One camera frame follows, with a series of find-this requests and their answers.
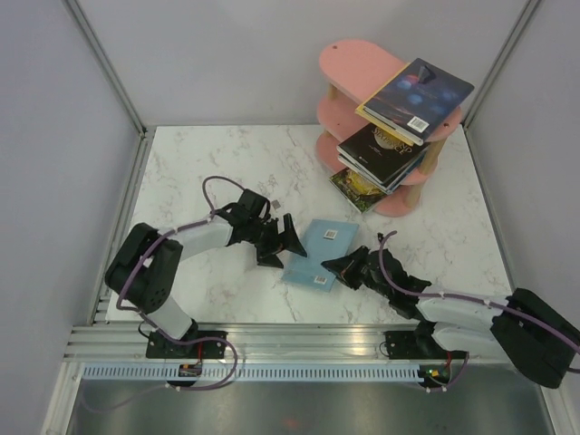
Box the pink three-tier shelf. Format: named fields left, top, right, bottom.
left=315, top=39, right=462, bottom=218

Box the white slotted cable duct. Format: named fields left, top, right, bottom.
left=82, top=362, right=423, bottom=382

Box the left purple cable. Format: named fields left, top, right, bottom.
left=81, top=175, right=248, bottom=414

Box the left aluminium corner post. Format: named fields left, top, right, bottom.
left=63, top=0, right=148, bottom=139

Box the teal ocean cover book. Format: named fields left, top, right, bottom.
left=362, top=156, right=424, bottom=195

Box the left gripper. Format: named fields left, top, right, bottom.
left=246, top=213, right=305, bottom=268

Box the blue Wuthering Heights book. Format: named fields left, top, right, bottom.
left=337, top=154, right=429, bottom=186

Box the yellow cover book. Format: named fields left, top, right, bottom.
left=355, top=63, right=429, bottom=146

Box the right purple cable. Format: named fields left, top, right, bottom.
left=378, top=230, right=580, bottom=395

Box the right aluminium corner post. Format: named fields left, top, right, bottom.
left=462, top=0, right=544, bottom=131

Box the aluminium corner post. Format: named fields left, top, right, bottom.
left=63, top=0, right=148, bottom=139
left=462, top=0, right=544, bottom=131

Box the dark blue Robinson Crusoe book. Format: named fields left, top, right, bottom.
left=363, top=56, right=476, bottom=145

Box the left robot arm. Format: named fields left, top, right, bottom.
left=104, top=189, right=307, bottom=359

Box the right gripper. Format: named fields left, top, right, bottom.
left=322, top=245, right=392, bottom=299

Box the aluminium rail frame front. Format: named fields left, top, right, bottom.
left=63, top=322, right=414, bottom=363

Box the light blue thin book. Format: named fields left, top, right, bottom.
left=282, top=219, right=359, bottom=293

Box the purple cable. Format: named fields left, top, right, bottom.
left=378, top=230, right=580, bottom=395
left=81, top=175, right=248, bottom=414

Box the black Moon and Sixpence book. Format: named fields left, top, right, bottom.
left=337, top=124, right=427, bottom=182

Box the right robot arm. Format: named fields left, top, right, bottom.
left=322, top=246, right=579, bottom=389

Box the green forest cover book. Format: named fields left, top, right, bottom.
left=329, top=168, right=387, bottom=213

